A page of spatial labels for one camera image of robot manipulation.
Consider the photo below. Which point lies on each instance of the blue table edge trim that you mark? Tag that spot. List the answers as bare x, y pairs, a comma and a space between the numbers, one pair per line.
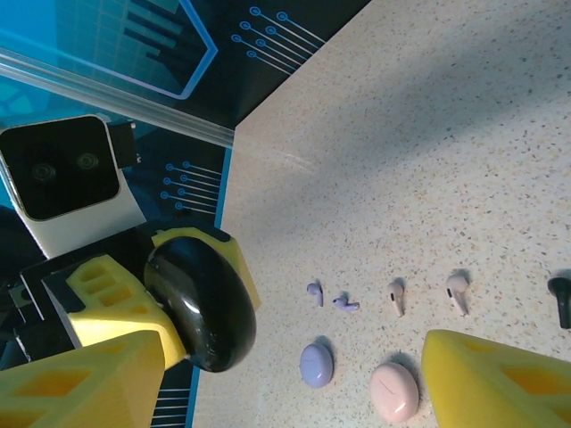
226, 187

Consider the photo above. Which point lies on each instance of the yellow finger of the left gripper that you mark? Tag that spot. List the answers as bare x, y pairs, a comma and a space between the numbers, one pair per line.
120, 312
178, 232

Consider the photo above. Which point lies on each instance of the aluminium frame post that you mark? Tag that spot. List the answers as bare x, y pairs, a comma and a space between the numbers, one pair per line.
134, 109

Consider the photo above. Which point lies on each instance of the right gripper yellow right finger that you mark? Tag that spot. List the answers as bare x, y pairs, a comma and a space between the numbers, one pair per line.
490, 388

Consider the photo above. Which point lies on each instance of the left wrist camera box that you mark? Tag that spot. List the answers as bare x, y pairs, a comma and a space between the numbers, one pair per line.
62, 169

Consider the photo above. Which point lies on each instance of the pink earbud charging case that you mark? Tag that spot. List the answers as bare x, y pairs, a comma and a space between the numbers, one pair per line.
394, 392

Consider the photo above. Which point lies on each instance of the black earbud charging case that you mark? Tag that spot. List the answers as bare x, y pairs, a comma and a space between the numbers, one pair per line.
201, 303

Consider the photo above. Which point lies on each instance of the purple earbud charging case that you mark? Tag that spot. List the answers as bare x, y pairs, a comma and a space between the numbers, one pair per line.
317, 365

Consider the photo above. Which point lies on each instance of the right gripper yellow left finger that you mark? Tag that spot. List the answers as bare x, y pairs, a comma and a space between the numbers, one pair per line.
67, 392

